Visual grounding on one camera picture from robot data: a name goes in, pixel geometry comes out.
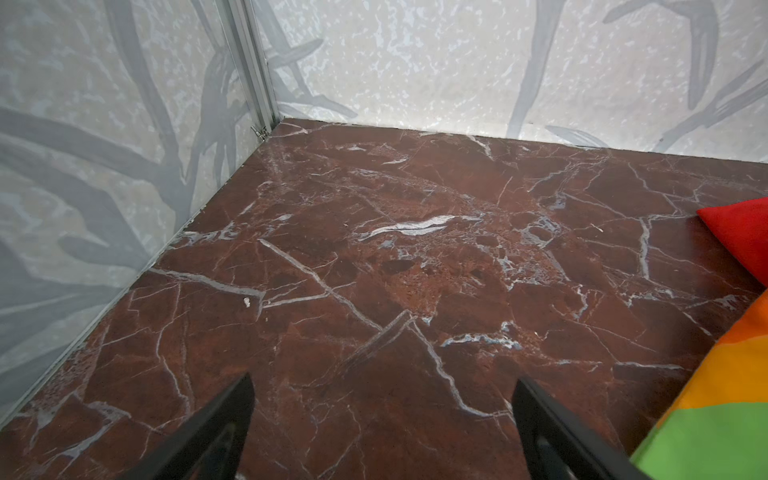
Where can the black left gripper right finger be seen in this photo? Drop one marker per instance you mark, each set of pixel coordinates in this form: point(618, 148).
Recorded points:
point(558, 445)

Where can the rainbow striped kids jacket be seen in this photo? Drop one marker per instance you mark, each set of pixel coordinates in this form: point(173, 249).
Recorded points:
point(717, 426)

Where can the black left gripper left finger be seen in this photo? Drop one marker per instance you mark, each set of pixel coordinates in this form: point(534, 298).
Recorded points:
point(209, 444)

